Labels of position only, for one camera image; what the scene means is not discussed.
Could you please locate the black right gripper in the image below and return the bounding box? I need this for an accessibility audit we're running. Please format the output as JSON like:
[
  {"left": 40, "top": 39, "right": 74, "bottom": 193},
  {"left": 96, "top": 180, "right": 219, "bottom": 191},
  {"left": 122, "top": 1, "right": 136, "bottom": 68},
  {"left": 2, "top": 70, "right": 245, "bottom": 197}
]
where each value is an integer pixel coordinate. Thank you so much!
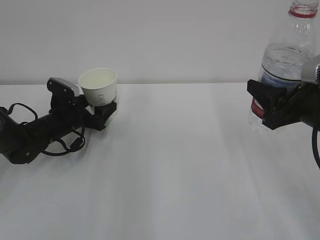
[{"left": 247, "top": 79, "right": 320, "bottom": 130}]

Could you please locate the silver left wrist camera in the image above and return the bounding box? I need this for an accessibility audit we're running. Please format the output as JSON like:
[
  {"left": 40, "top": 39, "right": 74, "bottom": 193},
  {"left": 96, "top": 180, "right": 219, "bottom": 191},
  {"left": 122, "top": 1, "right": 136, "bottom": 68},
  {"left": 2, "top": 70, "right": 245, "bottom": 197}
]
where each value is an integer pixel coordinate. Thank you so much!
[{"left": 47, "top": 77, "right": 80, "bottom": 109}]

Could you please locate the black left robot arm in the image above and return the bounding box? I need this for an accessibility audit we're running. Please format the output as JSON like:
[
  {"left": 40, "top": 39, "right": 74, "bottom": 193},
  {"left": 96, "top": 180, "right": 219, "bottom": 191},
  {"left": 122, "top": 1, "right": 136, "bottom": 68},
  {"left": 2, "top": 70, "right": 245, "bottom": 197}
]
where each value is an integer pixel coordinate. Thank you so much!
[{"left": 0, "top": 95, "right": 117, "bottom": 165}]

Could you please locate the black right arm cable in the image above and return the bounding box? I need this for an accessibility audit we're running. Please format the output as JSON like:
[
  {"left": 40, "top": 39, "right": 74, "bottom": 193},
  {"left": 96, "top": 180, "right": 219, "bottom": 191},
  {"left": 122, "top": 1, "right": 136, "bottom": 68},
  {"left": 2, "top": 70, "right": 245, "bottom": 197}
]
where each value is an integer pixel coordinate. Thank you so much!
[{"left": 311, "top": 124, "right": 320, "bottom": 171}]

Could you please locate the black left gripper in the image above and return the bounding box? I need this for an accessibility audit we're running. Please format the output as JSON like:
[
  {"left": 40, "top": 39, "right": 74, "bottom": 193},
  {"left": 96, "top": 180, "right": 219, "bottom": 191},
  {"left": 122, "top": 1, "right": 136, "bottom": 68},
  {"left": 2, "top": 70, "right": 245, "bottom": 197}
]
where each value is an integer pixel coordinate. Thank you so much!
[{"left": 49, "top": 96, "right": 117, "bottom": 132}]

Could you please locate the clear water bottle red label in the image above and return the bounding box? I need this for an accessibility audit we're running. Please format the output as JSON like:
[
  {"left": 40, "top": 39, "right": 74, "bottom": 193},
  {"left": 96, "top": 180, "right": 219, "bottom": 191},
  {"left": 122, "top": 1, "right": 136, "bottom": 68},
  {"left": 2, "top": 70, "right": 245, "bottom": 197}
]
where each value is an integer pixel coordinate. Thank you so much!
[{"left": 249, "top": 0, "right": 320, "bottom": 134}]

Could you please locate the white paper cup green print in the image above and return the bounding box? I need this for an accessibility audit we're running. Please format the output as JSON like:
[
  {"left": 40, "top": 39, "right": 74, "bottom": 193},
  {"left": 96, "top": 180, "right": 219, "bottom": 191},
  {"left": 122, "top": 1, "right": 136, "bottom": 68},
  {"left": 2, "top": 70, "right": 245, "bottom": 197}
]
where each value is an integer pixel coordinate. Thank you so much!
[{"left": 78, "top": 67, "right": 118, "bottom": 114}]

